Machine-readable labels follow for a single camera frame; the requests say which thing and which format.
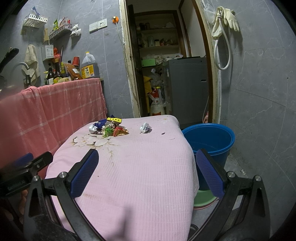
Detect white wire basket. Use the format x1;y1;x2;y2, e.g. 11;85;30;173
23;14;48;28

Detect red cup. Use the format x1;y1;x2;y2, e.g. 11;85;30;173
72;56;80;66

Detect red plaid cloth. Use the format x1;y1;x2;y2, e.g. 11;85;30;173
1;78;107;177

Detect blue snack wrapper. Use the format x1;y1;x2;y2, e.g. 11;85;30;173
93;118;107;130

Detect chrome faucet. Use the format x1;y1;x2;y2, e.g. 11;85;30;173
10;61;31;86

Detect green plastic basin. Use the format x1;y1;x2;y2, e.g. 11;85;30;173
194;190;217;208

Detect grey washing machine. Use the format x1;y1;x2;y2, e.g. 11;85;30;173
163;57;208;129

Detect white paper ball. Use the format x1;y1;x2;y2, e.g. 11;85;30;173
140;123;152;133

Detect wall shelf rack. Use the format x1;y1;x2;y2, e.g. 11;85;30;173
49;24;72;41

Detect white rubber gloves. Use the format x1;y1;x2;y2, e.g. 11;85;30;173
212;6;240;40

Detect left hand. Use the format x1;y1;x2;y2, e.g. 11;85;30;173
4;189;28;222

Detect blue plastic bucket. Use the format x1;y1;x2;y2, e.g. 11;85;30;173
181;122;236;191

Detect beige hanging towel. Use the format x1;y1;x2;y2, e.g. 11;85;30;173
22;44;40;85

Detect green box on shelf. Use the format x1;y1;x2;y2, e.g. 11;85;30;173
141;58;156;67

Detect brown sauce pouch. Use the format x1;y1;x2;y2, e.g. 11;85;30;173
64;62;82;81

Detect yellow wrapper strip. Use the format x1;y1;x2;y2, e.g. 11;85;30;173
107;117;122;124

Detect white wall switch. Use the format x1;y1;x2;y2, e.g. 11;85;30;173
89;19;107;33

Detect orange wall hook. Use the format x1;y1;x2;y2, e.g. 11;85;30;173
112;16;119;25

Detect red orange wrapper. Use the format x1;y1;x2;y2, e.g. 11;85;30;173
113;126;129;137

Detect white hose loop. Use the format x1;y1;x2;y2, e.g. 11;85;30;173
213;17;232;71

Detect wooden door frame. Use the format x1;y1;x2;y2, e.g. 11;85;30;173
119;1;222;123

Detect large soy sauce jug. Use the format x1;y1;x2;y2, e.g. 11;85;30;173
80;52;99;79

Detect dark glass bottle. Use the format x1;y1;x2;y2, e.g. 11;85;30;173
47;63;54;85

